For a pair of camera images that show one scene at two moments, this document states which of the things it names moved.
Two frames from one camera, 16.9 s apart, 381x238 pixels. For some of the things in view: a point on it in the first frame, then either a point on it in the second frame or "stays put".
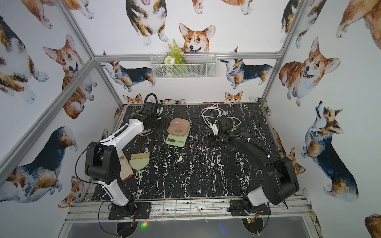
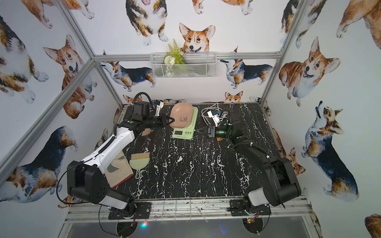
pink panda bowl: (179, 127) to (182, 113)
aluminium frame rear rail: (103, 56) stays put
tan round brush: (139, 161) stays put
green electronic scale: (177, 133) to (187, 133)
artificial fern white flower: (174, 57) stays put
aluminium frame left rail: (6, 155) stays put
